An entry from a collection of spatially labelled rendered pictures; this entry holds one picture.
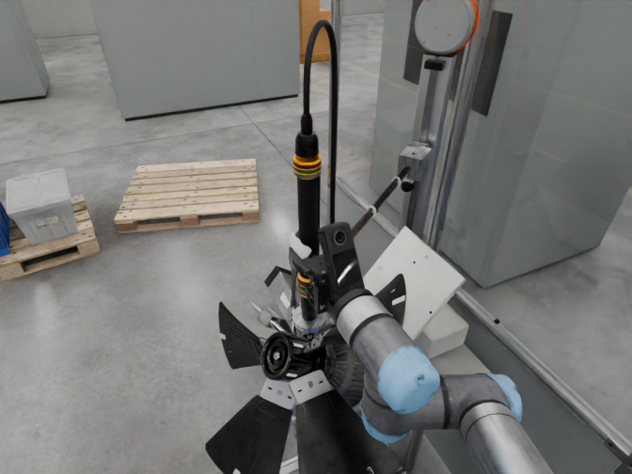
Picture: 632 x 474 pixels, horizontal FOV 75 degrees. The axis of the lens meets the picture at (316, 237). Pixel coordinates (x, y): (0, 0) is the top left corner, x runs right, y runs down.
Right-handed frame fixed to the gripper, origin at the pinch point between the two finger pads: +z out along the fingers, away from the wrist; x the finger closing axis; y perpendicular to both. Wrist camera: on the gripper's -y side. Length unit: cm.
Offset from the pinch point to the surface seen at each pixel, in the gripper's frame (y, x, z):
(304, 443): 46.4, -6.9, -14.2
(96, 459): 164, -80, 76
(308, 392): 44.7, -1.5, -4.3
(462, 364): 77, 60, 1
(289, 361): 38.7, -3.6, 1.6
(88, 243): 153, -75, 250
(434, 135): 6, 58, 34
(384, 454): 44, 7, -24
